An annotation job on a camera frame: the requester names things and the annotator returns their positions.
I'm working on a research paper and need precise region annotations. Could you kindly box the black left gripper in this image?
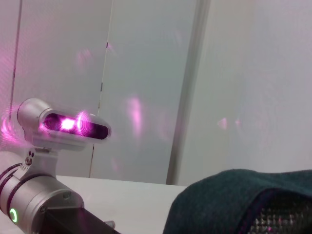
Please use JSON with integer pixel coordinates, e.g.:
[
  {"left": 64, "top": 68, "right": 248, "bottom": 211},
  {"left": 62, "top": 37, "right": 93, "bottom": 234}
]
[{"left": 43, "top": 207, "right": 120, "bottom": 234}]

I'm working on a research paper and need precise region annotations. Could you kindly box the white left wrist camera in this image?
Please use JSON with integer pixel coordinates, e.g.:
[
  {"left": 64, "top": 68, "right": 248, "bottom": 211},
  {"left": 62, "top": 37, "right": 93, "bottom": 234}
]
[{"left": 17, "top": 97, "right": 112, "bottom": 176}]

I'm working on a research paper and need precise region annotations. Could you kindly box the dark teal fabric bag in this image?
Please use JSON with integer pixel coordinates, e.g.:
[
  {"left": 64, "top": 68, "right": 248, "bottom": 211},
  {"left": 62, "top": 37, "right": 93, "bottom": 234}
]
[{"left": 164, "top": 169, "right": 312, "bottom": 234}]

